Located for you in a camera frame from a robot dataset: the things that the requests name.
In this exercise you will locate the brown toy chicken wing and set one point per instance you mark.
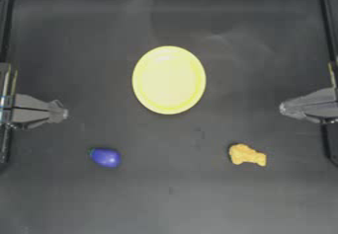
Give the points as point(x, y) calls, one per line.
point(246, 155)

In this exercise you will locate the yellow plate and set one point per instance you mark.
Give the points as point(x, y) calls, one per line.
point(168, 80)

